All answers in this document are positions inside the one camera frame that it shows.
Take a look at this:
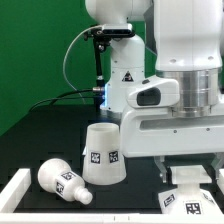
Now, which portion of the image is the grey camera cable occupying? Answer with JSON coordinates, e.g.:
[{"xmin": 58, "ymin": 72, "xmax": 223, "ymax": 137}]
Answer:
[{"xmin": 62, "ymin": 26, "xmax": 96, "ymax": 105}]

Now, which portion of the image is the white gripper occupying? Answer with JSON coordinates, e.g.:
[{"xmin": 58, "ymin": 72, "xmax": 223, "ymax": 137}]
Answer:
[{"xmin": 120, "ymin": 76, "xmax": 224, "ymax": 183}]

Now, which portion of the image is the black cable on table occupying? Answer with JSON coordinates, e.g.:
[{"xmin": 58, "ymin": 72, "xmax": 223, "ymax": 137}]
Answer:
[{"xmin": 29, "ymin": 88, "xmax": 101, "ymax": 113}]

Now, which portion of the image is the white table border frame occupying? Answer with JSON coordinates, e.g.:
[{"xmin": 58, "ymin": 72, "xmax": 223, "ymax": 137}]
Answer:
[{"xmin": 0, "ymin": 168, "xmax": 224, "ymax": 224}]

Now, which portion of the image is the white lamp base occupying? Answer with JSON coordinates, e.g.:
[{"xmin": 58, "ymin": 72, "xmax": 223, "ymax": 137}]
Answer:
[{"xmin": 158, "ymin": 165, "xmax": 222, "ymax": 215}]

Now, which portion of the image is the white lamp shade cone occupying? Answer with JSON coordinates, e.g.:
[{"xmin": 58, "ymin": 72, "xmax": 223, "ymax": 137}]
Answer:
[{"xmin": 82, "ymin": 123, "xmax": 126, "ymax": 185}]

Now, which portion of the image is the white lamp bulb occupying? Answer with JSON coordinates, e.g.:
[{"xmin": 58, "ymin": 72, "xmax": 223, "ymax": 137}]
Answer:
[{"xmin": 38, "ymin": 158, "xmax": 93, "ymax": 205}]

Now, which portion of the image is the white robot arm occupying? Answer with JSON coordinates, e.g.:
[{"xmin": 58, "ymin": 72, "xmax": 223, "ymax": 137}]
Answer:
[{"xmin": 85, "ymin": 0, "xmax": 224, "ymax": 169}]

